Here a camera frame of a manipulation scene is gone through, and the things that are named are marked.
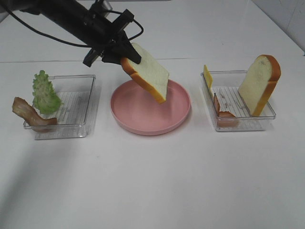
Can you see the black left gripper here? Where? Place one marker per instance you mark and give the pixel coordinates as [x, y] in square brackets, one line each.
[108, 39]

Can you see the bread slice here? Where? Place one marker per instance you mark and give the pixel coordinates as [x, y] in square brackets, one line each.
[148, 74]
[259, 83]

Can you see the yellow cheese slice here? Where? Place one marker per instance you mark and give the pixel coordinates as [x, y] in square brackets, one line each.
[208, 79]

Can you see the green lettuce leaf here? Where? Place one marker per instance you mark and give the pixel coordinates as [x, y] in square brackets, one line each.
[45, 98]

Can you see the bacon strip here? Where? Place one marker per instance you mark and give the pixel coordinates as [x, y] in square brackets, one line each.
[22, 109]
[224, 118]

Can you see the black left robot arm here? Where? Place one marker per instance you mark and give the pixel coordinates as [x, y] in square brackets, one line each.
[65, 13]

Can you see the pink round plate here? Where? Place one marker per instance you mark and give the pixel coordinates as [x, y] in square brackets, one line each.
[136, 111]

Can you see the left clear plastic container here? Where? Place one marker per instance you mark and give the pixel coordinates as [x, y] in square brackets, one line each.
[77, 114]

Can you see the clear plastic container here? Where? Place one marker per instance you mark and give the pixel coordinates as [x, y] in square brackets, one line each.
[225, 85]
[77, 114]

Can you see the right clear plastic container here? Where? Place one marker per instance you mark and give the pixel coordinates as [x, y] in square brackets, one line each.
[225, 85]

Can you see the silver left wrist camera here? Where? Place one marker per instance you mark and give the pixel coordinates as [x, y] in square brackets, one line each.
[101, 8]

